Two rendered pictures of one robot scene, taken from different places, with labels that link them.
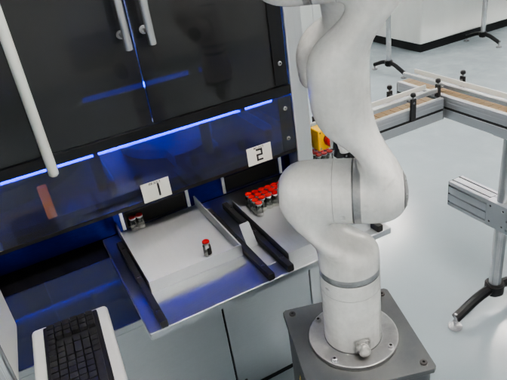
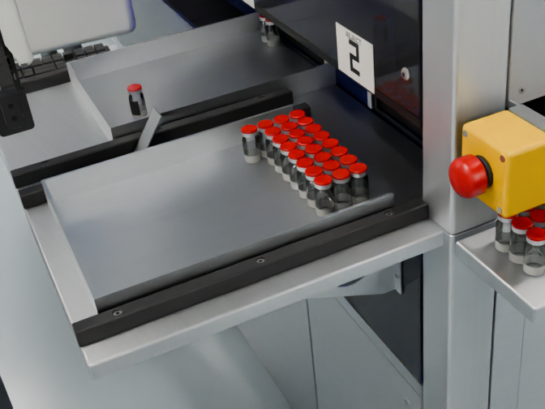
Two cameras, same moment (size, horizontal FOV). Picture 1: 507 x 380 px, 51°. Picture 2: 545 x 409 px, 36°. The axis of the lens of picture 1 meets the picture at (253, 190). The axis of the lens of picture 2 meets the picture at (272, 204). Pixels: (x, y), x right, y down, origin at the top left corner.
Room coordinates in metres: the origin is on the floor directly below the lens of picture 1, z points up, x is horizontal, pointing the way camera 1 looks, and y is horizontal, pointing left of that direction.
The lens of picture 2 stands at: (1.41, -0.94, 1.43)
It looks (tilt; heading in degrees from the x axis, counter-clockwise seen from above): 34 degrees down; 92
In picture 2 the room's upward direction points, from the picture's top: 7 degrees counter-clockwise
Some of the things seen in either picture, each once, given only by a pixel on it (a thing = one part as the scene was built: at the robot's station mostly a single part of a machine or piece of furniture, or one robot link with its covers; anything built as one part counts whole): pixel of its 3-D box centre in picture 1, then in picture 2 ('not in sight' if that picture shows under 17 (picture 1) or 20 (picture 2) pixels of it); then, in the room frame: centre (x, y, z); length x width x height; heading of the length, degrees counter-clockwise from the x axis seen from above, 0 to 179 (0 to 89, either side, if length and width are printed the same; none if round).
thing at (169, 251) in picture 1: (175, 238); (196, 72); (1.27, 0.24, 0.90); 0.34 x 0.26 x 0.04; 24
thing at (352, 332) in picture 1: (351, 304); not in sight; (0.83, -0.17, 0.95); 0.19 x 0.19 x 0.18
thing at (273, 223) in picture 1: (297, 213); (210, 199); (1.30, -0.12, 0.90); 0.34 x 0.26 x 0.04; 23
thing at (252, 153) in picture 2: (259, 208); (251, 144); (1.35, -0.01, 0.90); 0.02 x 0.02 x 0.05
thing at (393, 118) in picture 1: (364, 121); not in sight; (1.86, -0.46, 0.92); 0.69 x 0.16 x 0.16; 114
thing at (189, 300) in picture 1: (240, 236); (195, 148); (1.27, 0.06, 0.87); 0.70 x 0.48 x 0.02; 114
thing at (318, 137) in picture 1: (321, 135); (512, 161); (1.61, -0.25, 1.00); 0.08 x 0.07 x 0.07; 24
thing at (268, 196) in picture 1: (278, 197); (293, 165); (1.40, -0.07, 0.90); 0.18 x 0.02 x 0.05; 113
